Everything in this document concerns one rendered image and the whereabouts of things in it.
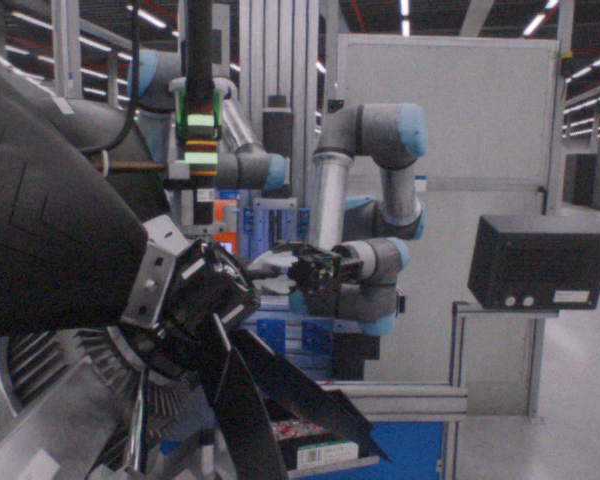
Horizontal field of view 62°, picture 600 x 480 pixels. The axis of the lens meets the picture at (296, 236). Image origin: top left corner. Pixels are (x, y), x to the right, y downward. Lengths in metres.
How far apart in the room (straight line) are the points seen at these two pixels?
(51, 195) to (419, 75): 2.31
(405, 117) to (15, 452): 0.90
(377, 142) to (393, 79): 1.51
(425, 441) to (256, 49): 1.23
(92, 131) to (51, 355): 0.32
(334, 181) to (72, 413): 0.73
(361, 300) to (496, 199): 1.83
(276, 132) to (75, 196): 1.13
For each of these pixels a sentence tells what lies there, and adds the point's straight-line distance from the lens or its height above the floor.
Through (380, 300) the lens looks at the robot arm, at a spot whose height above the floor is 1.10.
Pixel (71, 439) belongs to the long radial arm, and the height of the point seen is 1.11.
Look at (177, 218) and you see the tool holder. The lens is 0.71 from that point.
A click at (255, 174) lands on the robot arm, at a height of 1.34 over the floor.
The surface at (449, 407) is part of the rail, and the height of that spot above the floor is 0.81.
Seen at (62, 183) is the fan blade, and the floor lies 1.34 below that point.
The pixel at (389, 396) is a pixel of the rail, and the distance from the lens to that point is 1.22.
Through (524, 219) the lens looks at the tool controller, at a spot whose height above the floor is 1.25.
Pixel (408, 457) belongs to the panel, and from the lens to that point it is 1.31.
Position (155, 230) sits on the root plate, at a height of 1.27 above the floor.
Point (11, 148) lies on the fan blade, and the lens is 0.45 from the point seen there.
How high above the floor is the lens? 1.36
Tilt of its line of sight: 8 degrees down
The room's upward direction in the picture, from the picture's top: 1 degrees clockwise
